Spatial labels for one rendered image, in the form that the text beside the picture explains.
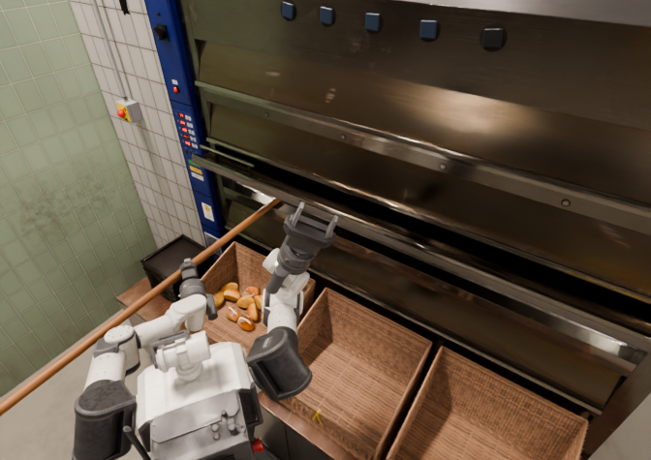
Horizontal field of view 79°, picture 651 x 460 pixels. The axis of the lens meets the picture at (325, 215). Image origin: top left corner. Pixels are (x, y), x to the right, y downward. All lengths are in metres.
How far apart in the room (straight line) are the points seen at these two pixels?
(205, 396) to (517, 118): 1.06
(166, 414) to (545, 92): 1.18
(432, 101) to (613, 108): 0.45
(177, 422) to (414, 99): 1.06
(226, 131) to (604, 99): 1.39
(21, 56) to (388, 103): 1.81
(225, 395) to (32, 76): 1.93
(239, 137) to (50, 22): 1.15
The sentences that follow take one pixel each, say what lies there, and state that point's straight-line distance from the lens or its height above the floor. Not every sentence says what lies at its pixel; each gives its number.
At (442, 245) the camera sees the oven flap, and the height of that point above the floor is 1.40.
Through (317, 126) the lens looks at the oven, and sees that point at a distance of 1.50.
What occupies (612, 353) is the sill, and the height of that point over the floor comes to 1.18.
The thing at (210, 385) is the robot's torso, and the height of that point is 1.40.
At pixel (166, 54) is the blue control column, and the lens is 1.96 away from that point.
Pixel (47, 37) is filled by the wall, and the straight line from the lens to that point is 2.53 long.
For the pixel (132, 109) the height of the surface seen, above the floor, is 1.48.
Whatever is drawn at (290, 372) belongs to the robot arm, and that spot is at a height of 1.37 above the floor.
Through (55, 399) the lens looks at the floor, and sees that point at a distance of 3.05.
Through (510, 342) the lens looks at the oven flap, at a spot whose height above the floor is 1.02.
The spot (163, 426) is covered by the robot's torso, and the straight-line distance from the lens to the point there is 1.04.
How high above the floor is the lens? 2.29
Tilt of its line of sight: 38 degrees down
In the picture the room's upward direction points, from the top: straight up
